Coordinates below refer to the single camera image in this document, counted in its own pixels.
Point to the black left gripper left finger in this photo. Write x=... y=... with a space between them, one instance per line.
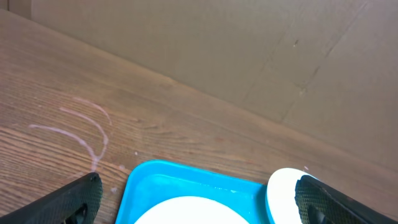
x=76 y=202

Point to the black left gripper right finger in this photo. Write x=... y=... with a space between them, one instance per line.
x=318 y=203

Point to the yellow plate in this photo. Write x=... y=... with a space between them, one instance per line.
x=190 y=210

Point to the blue plastic tray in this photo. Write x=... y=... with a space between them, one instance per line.
x=155 y=181

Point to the light blue plate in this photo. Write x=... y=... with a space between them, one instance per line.
x=281 y=206

